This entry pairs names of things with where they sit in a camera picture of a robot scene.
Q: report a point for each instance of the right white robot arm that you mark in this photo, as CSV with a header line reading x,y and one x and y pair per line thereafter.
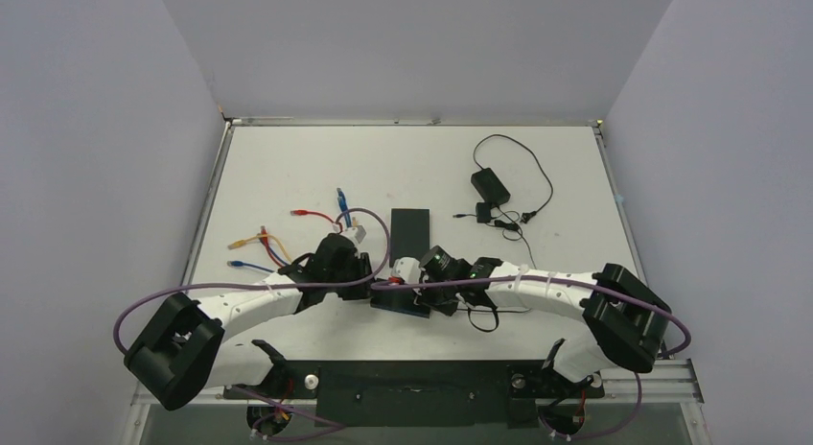
x,y
625,319

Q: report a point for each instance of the black network switch upright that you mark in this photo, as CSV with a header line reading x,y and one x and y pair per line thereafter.
x,y
409,233

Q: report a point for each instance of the black power adapter with cord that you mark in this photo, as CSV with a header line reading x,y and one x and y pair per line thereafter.
x,y
491,189

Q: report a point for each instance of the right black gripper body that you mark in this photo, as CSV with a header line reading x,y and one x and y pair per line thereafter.
x,y
399,296

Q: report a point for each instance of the black network switch small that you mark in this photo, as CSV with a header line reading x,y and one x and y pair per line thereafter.
x,y
396,301

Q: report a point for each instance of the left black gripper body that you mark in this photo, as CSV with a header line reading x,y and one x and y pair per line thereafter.
x,y
355,269

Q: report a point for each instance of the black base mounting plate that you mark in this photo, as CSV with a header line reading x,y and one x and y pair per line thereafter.
x,y
425,393

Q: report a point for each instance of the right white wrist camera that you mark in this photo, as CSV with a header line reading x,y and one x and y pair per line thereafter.
x,y
407,270

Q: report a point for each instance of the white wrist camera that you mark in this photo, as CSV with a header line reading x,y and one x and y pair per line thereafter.
x,y
355,234
407,270

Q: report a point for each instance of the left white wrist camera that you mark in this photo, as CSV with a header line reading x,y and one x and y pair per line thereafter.
x,y
355,234

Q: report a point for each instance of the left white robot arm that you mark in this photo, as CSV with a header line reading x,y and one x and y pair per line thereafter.
x,y
190,344

